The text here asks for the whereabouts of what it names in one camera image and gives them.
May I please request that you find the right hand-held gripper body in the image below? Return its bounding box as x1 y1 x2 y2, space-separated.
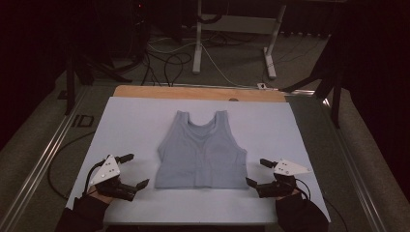
256 158 312 199

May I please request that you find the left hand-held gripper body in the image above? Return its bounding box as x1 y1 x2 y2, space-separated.
88 154 138 203

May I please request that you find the light blue tank top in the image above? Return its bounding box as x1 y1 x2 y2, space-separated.
154 109 249 190

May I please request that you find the person's right hand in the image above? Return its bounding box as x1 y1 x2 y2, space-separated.
274 188 302 202

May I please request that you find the person's left hand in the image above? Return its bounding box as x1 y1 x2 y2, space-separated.
86 185 114 206

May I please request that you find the wooden table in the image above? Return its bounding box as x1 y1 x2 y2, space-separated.
112 84 287 103

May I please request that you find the black tripod stand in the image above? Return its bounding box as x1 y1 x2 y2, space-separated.
63 52 133 117
279 33 343 130

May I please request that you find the dark equipment rack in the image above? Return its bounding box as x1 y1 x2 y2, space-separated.
92 0 153 67

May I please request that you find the left hand-held gripper cable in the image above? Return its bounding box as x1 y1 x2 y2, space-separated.
47 130 108 201

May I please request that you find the hand-held gripper cable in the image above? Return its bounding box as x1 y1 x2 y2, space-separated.
47 130 108 201
294 178 350 232

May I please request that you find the right hand-held gripper cable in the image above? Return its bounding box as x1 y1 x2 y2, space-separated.
294 178 350 232

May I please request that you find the black looped floor cable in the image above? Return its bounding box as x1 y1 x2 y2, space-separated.
140 50 193 88

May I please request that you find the white floor cable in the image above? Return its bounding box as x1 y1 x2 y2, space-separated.
147 37 259 90

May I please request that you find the white metal desk frame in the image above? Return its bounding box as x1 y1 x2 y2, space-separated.
191 0 288 81

